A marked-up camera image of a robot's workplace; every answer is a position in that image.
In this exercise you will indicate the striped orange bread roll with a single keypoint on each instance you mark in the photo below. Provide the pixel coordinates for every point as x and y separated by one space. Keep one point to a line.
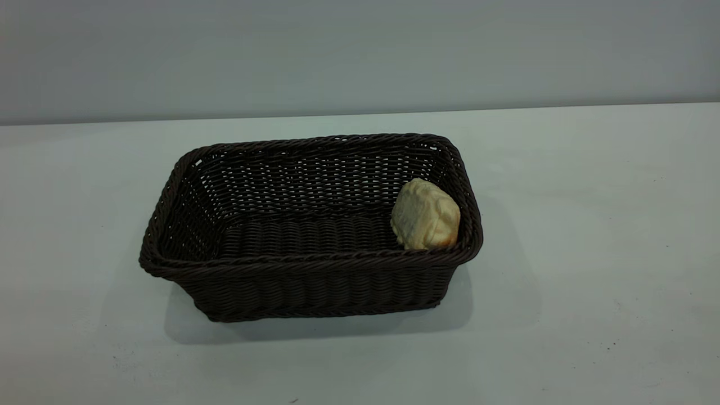
426 215

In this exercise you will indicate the dark brown wicker basket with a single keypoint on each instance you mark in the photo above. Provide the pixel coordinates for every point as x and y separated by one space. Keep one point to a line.
304 264

